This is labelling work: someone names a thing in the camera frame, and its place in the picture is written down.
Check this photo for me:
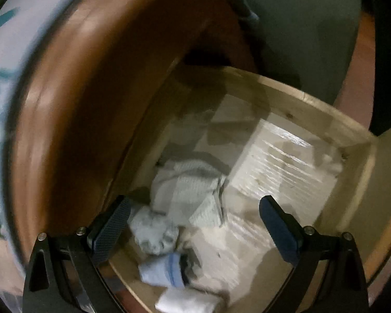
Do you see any grey white underwear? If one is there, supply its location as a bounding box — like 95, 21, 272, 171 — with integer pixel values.
128, 206, 179, 256

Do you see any light blue underwear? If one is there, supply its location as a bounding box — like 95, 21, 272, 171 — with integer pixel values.
138, 251, 201, 288

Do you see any wooden drawer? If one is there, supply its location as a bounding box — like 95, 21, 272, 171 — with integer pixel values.
111, 67, 391, 312

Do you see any wooden nightstand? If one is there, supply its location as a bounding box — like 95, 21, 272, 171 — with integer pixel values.
2, 0, 253, 263

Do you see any white XINCCI shoe box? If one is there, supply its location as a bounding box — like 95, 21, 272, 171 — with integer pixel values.
0, 0, 72, 312

